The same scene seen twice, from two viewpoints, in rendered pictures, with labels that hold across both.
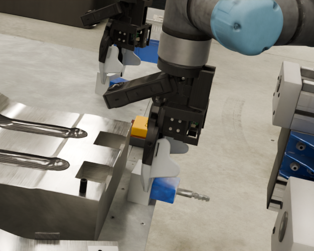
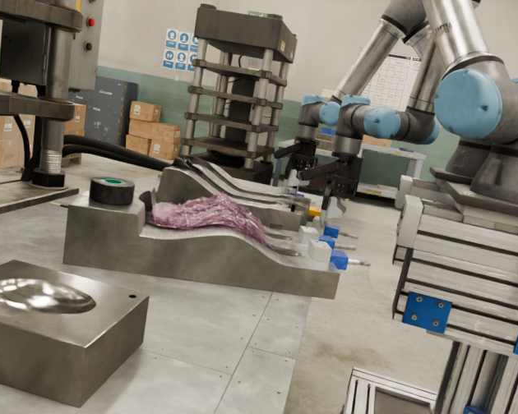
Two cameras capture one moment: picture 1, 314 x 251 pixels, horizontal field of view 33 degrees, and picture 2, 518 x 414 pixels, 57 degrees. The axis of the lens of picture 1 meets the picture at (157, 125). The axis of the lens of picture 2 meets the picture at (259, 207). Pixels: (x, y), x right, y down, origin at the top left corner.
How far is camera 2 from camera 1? 0.58 m
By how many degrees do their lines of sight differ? 14
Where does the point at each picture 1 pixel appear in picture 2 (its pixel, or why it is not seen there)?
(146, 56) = not seen: hidden behind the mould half
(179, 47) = (344, 142)
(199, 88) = (354, 167)
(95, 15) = (284, 151)
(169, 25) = (339, 131)
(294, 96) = (409, 189)
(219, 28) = (368, 124)
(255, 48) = (386, 134)
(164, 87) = (335, 167)
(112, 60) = (293, 177)
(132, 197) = not seen: hidden behind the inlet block
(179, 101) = (343, 175)
